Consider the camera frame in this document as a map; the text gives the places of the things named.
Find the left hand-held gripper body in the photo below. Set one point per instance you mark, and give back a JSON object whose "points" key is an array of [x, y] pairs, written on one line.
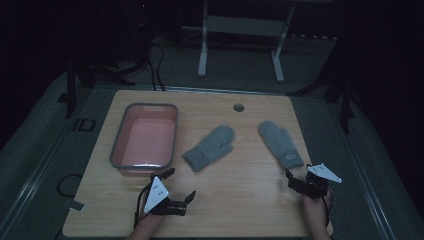
{"points": [[156, 196]]}

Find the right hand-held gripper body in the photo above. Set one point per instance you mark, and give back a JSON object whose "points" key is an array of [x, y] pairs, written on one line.
{"points": [[313, 186]]}

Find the grey mitten with label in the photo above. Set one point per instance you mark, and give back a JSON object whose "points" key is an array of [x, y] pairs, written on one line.
{"points": [[280, 143]]}

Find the pink basin with grey rim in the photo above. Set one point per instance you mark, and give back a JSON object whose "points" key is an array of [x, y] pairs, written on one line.
{"points": [[146, 140]]}

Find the plain grey mitten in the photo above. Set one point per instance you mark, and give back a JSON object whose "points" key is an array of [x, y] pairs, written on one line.
{"points": [[210, 146]]}

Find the person's right hand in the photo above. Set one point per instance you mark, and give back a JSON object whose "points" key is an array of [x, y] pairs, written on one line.
{"points": [[314, 210]]}

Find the person's left hand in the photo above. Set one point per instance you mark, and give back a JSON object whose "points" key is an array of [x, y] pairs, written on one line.
{"points": [[150, 222]]}

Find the grey tape strip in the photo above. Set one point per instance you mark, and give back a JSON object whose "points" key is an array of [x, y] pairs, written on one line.
{"points": [[74, 205]]}

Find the grey table grommet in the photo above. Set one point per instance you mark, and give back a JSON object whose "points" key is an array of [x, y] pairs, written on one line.
{"points": [[238, 107]]}

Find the white metal stand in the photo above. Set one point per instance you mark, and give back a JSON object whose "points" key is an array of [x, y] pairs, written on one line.
{"points": [[245, 25]]}

